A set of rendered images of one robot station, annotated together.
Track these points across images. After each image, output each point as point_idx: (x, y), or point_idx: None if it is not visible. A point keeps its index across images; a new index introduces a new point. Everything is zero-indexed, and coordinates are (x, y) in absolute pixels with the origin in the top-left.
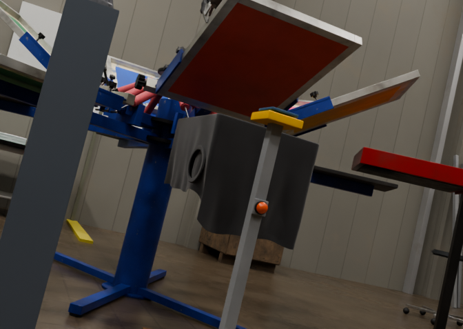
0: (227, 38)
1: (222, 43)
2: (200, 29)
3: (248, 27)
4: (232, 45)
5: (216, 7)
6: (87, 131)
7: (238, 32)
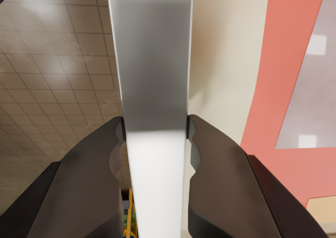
0: (267, 75)
1: (282, 10)
2: (109, 5)
3: (283, 172)
4: (332, 31)
5: (135, 214)
6: None
7: (274, 138)
